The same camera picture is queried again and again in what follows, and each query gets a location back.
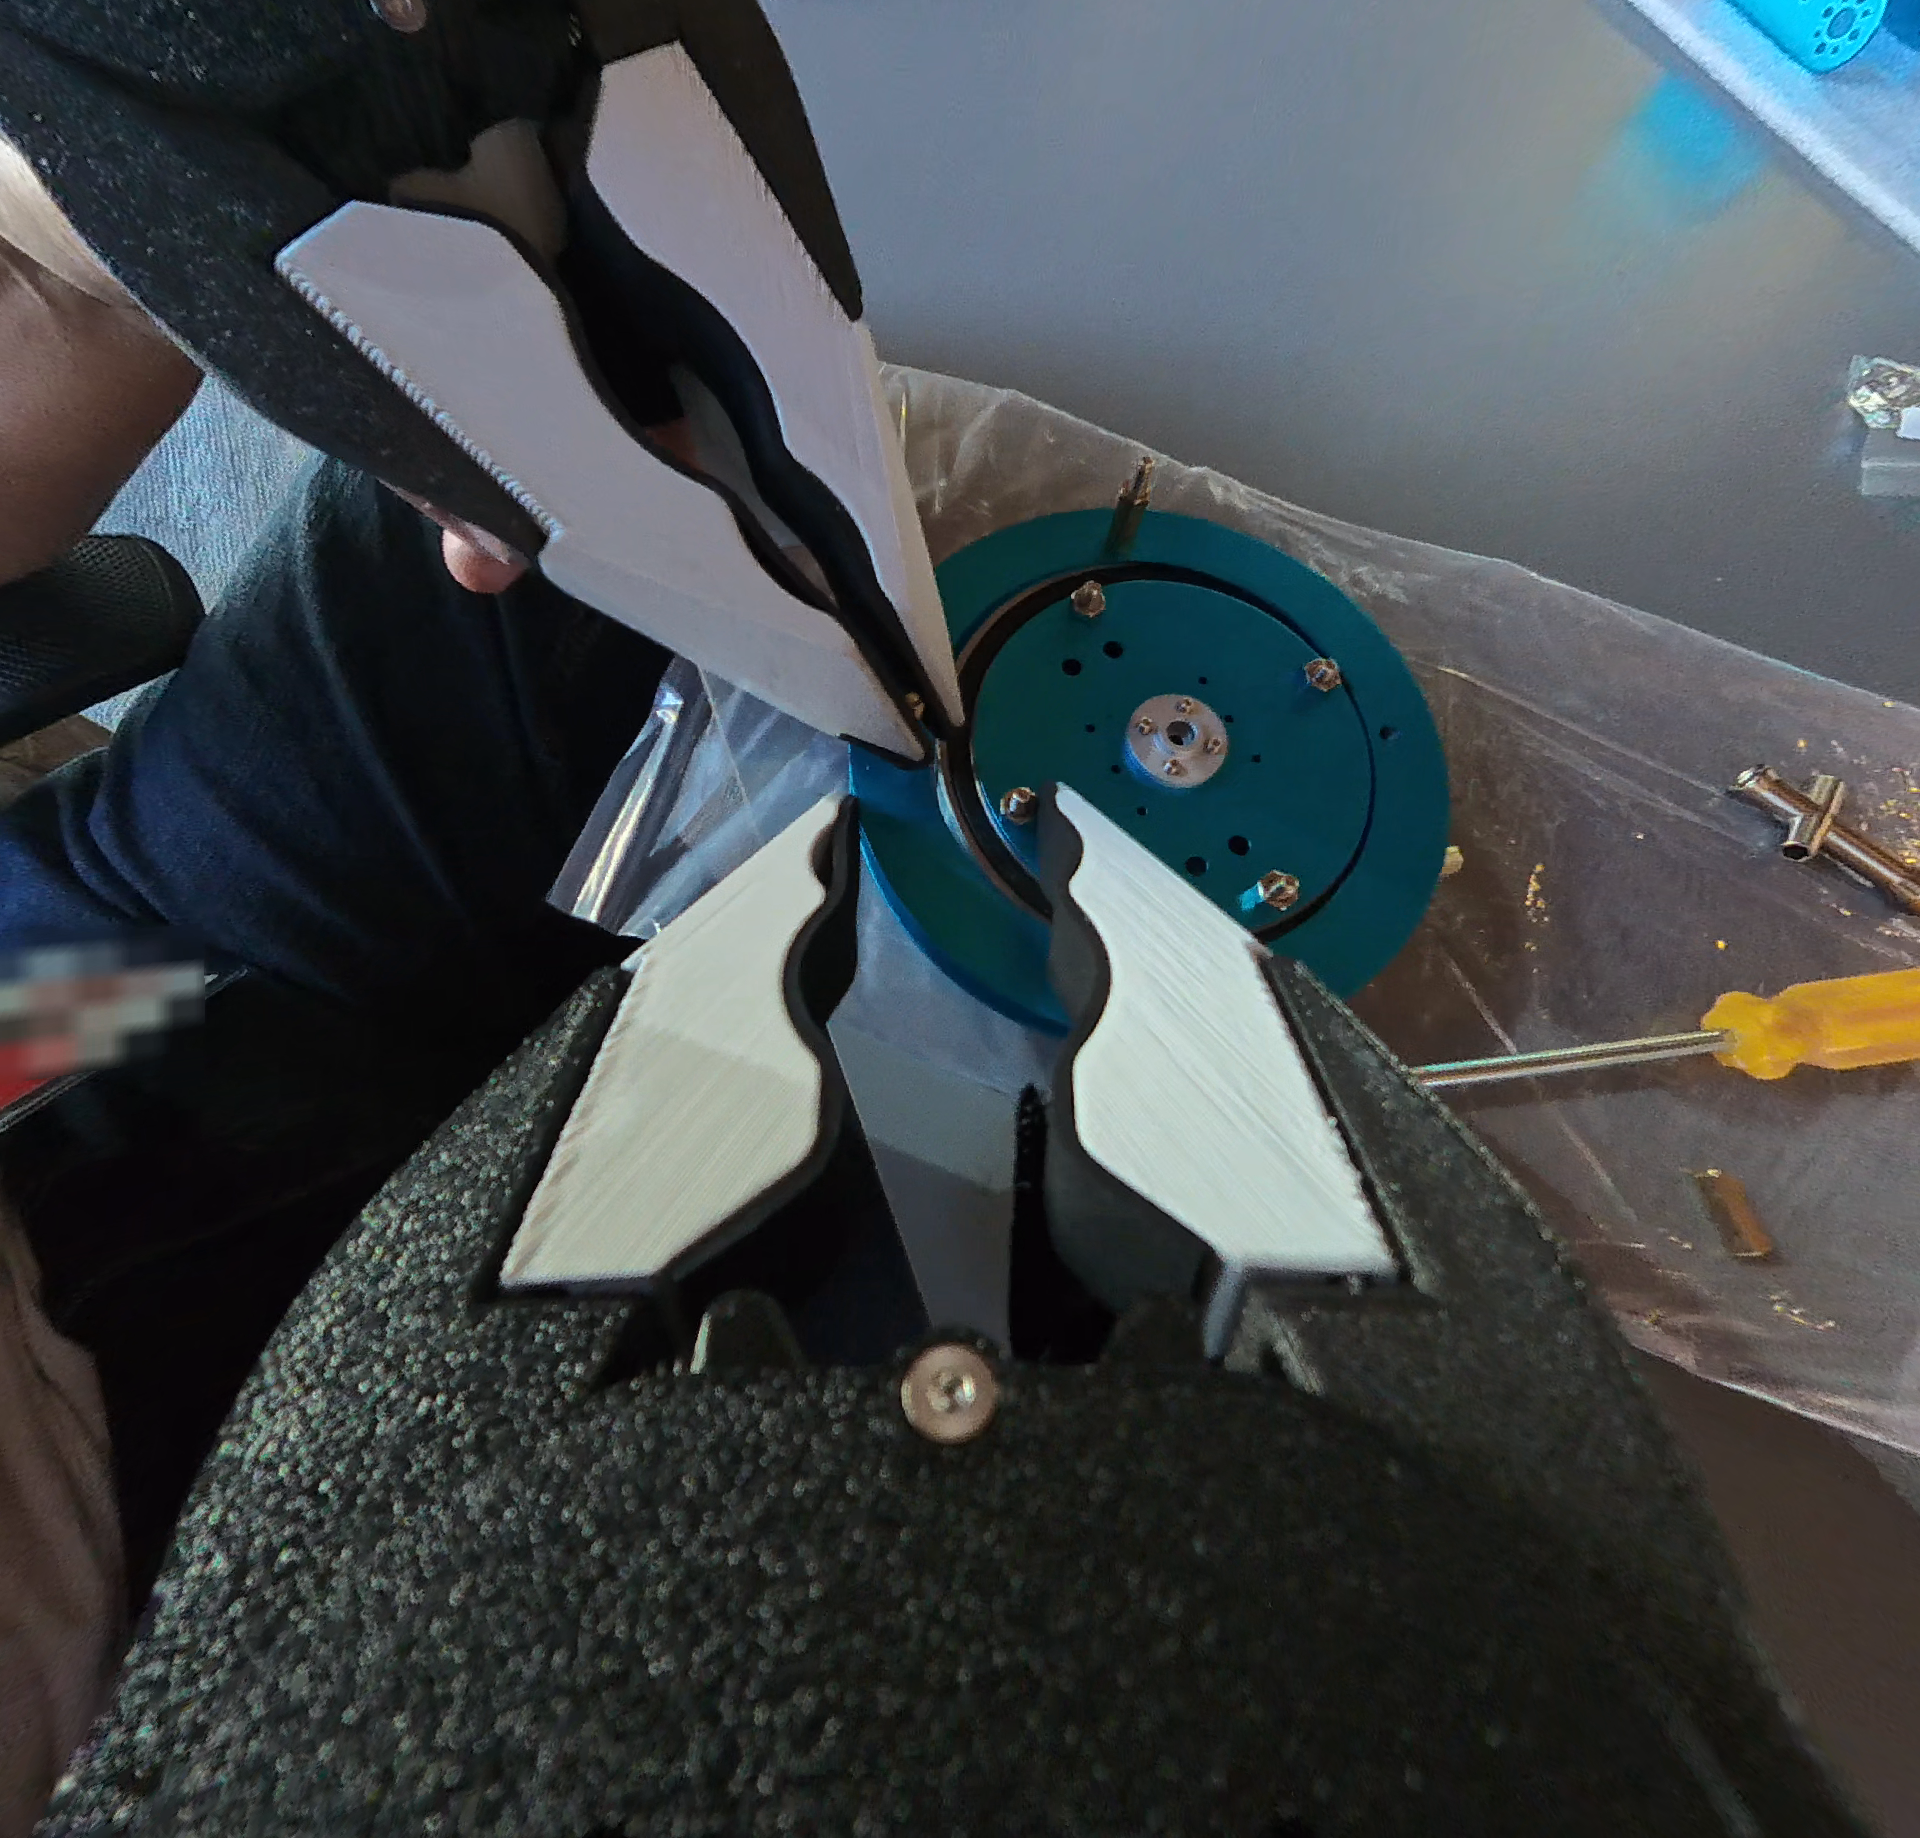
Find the black office chair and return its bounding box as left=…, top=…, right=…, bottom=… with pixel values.
left=0, top=534, right=207, bottom=748

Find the clear plastic sheet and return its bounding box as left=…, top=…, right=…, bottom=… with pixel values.
left=546, top=360, right=1920, bottom=1453

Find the person's left forearm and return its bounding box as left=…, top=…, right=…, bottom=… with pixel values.
left=0, top=144, right=207, bottom=584

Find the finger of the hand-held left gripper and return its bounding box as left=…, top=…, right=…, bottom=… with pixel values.
left=575, top=43, right=966, bottom=734
left=274, top=199, right=930, bottom=764

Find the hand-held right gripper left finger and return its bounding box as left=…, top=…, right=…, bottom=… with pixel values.
left=499, top=794, right=859, bottom=1292

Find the person's white shirt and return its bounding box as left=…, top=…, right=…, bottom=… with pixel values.
left=0, top=1193, right=128, bottom=1788

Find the white foam sheet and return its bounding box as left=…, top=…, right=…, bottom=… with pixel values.
left=1603, top=0, right=1920, bottom=262

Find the metal cross wrench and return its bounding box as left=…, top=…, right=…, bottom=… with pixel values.
left=1727, top=764, right=1920, bottom=918

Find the person's left hand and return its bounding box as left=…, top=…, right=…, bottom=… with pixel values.
left=439, top=495, right=538, bottom=598

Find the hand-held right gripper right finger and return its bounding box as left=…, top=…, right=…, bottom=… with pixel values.
left=1046, top=785, right=1408, bottom=1363

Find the loose brass standoff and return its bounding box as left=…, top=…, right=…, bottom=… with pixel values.
left=1690, top=1168, right=1779, bottom=1262

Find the small clear bag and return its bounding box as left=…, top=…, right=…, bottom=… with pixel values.
left=1842, top=354, right=1920, bottom=502

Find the yellow-handled screwdriver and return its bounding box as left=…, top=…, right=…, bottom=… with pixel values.
left=1414, top=965, right=1920, bottom=1092

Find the grey desk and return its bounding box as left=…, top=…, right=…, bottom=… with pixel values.
left=757, top=0, right=1920, bottom=1838

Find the blue round turntable base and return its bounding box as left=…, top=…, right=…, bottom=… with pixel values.
left=844, top=455, right=1464, bottom=1039

